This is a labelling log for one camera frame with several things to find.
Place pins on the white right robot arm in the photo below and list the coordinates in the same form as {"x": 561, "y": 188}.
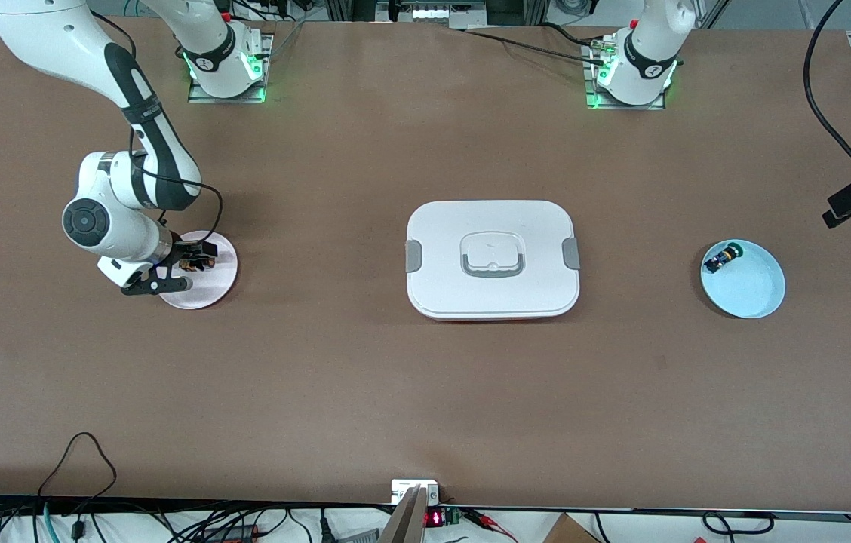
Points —
{"x": 105, "y": 226}

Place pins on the light blue round plate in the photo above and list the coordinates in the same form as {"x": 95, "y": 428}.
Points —
{"x": 750, "y": 290}

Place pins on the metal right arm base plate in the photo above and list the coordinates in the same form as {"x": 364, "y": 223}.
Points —
{"x": 203, "y": 94}

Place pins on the pale pink round plate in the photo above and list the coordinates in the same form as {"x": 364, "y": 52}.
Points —
{"x": 207, "y": 290}

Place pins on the red digit display board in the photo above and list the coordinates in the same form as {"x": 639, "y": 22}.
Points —
{"x": 434, "y": 518}

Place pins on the white lidded storage box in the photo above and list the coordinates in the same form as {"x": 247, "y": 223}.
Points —
{"x": 493, "y": 283}

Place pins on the red clip leads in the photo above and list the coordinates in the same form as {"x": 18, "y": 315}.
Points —
{"x": 490, "y": 520}

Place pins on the orange black button switch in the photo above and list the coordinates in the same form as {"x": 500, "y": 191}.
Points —
{"x": 187, "y": 265}

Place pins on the aluminium profile bar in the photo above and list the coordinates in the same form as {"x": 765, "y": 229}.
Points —
{"x": 404, "y": 524}

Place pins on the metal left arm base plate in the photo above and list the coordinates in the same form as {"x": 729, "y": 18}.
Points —
{"x": 622, "y": 106}

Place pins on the white lit device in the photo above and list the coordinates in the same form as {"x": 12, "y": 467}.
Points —
{"x": 433, "y": 11}

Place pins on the small white device box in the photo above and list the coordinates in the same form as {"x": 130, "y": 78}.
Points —
{"x": 404, "y": 488}

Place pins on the brown cardboard piece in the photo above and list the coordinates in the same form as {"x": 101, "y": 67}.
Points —
{"x": 569, "y": 532}

